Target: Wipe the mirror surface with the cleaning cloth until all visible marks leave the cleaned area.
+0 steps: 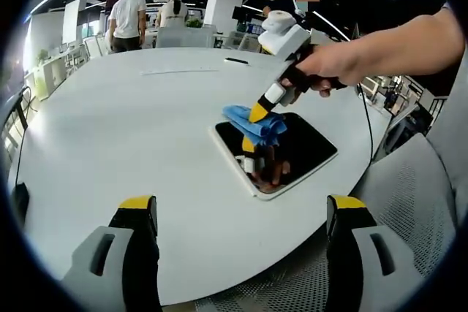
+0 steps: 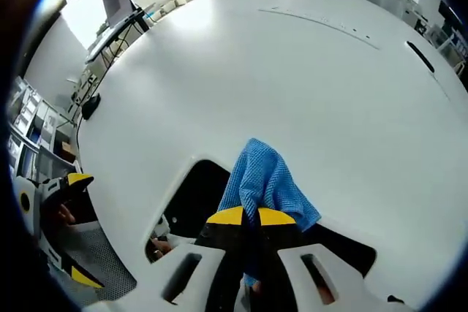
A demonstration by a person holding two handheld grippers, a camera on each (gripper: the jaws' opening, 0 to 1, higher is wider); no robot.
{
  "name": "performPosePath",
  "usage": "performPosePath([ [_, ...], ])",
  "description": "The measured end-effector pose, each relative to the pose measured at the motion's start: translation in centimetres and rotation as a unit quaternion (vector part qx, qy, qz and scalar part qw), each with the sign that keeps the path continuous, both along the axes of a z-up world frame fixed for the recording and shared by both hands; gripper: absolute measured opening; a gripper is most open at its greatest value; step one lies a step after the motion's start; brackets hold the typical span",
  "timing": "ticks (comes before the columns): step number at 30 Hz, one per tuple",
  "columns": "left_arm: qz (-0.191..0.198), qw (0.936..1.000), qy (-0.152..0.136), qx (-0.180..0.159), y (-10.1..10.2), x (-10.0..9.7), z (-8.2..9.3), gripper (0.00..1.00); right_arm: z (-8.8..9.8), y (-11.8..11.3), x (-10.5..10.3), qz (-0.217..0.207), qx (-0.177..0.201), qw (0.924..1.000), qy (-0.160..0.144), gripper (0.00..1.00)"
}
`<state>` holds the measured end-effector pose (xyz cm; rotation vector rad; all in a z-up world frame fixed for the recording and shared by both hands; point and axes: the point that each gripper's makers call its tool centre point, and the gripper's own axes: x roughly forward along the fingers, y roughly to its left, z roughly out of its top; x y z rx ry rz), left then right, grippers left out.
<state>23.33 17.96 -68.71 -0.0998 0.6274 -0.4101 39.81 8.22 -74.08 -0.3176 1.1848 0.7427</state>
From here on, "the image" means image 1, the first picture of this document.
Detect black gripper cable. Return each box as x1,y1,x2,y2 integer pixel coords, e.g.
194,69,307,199
355,83,375,162

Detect grey mesh office chair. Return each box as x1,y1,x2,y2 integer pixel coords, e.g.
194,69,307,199
193,59,468,312

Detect thin black cable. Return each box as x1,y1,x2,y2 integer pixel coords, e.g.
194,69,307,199
10,86,33,215

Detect black tablet with white frame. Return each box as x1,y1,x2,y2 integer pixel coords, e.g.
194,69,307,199
208,112,339,202

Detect blue cleaning cloth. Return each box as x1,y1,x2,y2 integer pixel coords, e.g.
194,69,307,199
222,104,288,148

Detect person's right hand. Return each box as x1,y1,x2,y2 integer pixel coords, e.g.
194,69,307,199
294,43,367,99

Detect grey chair backs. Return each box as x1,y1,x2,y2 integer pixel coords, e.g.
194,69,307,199
154,26,216,50

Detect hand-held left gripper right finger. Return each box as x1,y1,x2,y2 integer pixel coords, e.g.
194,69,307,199
326,194,427,312

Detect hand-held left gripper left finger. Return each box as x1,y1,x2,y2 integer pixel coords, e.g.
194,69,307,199
60,194,162,312

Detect black folding stand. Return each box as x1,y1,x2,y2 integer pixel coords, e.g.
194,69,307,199
0,86,34,154

